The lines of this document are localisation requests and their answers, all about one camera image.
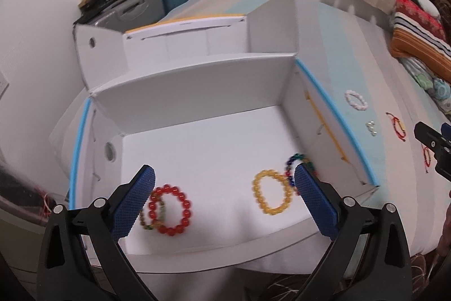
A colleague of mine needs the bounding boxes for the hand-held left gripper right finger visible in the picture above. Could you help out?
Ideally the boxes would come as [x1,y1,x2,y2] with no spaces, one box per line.
[294,162,414,301]

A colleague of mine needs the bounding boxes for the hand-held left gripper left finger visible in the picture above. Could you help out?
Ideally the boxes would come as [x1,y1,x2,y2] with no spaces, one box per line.
[37,164,156,301]

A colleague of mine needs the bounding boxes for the brown bead bracelet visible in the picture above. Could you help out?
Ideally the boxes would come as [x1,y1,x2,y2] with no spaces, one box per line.
[138,200,168,231]

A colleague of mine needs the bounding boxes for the multicolour bead bracelet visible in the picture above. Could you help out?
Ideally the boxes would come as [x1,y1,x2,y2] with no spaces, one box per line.
[285,153,318,196]

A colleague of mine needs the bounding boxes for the red bead bracelet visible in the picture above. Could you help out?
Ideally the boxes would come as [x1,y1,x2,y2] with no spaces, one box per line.
[146,184,193,236]

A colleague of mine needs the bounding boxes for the yellow bead bracelet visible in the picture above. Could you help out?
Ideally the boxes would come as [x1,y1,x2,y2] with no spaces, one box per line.
[252,169,294,216]

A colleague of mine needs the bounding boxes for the printed cardboard box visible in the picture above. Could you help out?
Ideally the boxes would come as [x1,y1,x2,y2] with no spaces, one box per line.
[49,0,383,256]

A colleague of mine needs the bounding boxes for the floral quilt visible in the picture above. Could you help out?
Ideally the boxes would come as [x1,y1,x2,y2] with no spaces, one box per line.
[402,58,451,115]

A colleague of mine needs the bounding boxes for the striped bed sheet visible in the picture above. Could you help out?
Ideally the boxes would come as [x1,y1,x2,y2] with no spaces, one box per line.
[197,0,451,274]

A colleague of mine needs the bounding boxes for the dark patterned rug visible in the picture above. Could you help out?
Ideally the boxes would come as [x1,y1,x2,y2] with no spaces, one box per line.
[225,253,451,301]

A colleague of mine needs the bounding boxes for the striped orange pillow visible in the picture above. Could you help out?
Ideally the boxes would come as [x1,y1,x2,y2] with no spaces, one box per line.
[390,0,451,67]

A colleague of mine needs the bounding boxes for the green and white cushion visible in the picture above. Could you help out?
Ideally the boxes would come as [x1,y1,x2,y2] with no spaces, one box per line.
[402,0,441,18]

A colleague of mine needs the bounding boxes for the grey suitcase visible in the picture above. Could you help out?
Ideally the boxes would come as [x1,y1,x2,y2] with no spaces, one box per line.
[74,0,166,28]

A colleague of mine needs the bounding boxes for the red string bracelet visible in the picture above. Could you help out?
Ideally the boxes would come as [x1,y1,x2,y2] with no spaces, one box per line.
[422,144,436,174]
[385,111,407,141]

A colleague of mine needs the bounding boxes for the white bead bracelet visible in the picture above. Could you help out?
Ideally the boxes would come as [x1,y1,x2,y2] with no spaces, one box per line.
[344,89,368,110]

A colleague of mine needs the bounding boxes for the dark object with cords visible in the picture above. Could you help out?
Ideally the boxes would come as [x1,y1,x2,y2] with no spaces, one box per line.
[0,160,71,228]

